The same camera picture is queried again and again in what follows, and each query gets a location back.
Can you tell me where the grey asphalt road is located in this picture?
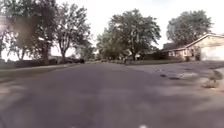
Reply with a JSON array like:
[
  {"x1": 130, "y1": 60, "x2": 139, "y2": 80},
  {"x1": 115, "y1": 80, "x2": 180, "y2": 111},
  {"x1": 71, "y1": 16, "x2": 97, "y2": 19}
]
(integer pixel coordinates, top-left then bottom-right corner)
[{"x1": 0, "y1": 61, "x2": 224, "y2": 128}]

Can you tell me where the grass lawn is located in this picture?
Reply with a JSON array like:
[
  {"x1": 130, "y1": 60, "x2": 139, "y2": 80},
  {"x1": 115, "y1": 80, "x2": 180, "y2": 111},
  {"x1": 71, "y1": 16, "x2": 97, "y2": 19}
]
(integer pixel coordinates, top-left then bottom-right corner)
[{"x1": 109, "y1": 58, "x2": 184, "y2": 66}]

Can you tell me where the large leafy tree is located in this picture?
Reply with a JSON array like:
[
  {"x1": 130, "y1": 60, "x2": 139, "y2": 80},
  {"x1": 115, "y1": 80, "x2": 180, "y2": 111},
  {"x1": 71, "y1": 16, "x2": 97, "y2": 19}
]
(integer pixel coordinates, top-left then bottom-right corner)
[
  {"x1": 0, "y1": 0, "x2": 59, "y2": 64},
  {"x1": 53, "y1": 2, "x2": 96, "y2": 63},
  {"x1": 96, "y1": 8, "x2": 162, "y2": 62},
  {"x1": 166, "y1": 9, "x2": 214, "y2": 48}
]

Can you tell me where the dark low hedge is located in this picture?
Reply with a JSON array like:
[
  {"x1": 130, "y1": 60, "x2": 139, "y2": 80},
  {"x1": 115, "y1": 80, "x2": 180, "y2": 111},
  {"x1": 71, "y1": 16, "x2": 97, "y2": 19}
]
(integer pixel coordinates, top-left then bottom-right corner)
[{"x1": 0, "y1": 57, "x2": 86, "y2": 70}]

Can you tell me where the grass verge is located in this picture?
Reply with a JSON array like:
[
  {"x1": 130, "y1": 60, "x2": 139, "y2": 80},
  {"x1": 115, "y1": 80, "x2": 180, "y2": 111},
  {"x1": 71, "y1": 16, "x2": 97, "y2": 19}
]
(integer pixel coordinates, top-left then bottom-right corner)
[{"x1": 0, "y1": 63, "x2": 81, "y2": 81}]

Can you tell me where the beige house with garage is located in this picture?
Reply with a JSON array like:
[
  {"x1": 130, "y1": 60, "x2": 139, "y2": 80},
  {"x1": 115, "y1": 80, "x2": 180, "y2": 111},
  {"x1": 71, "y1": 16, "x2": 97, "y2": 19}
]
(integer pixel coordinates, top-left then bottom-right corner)
[{"x1": 167, "y1": 33, "x2": 224, "y2": 62}]

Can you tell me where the pale concrete driveway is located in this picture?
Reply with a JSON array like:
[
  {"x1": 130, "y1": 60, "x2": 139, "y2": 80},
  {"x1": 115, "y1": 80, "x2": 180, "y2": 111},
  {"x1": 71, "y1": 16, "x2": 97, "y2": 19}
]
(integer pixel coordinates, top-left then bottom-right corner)
[{"x1": 199, "y1": 66, "x2": 224, "y2": 91}]

